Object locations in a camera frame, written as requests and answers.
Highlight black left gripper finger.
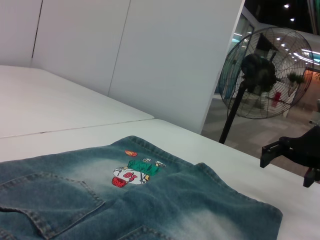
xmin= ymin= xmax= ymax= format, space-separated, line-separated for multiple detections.
xmin=259 ymin=124 xmax=320 ymax=169
xmin=302 ymin=167 xmax=320 ymax=188

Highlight blue denim shorts with print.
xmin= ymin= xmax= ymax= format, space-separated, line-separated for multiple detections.
xmin=0 ymin=135 xmax=284 ymax=240

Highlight green potted plant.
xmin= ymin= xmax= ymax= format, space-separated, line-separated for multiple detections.
xmin=287 ymin=72 xmax=306 ymax=86

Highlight black standing cage fan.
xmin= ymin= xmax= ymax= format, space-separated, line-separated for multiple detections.
xmin=217 ymin=26 xmax=315 ymax=145

